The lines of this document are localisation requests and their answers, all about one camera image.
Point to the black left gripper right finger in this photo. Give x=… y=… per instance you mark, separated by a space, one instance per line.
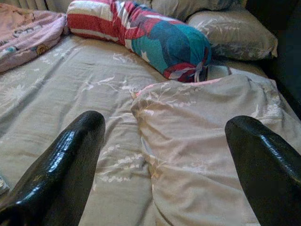
x=270 y=176

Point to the pink cartoon print blanket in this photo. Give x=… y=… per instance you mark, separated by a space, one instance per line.
x=23 y=37

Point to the red white blue bolster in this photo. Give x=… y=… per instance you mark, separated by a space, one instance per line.
x=164 y=47

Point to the grey floral bed sheet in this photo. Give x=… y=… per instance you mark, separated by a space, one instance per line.
x=70 y=94

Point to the plain grey pillow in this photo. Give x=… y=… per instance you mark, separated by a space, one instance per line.
x=188 y=7

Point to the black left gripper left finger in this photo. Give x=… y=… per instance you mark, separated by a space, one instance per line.
x=58 y=169

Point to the grey curtain panel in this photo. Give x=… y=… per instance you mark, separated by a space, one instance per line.
x=30 y=3

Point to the grey floral folded cloth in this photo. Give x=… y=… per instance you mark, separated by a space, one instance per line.
x=200 y=141

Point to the grey floral pillow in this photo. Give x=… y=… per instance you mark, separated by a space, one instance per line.
x=235 y=33

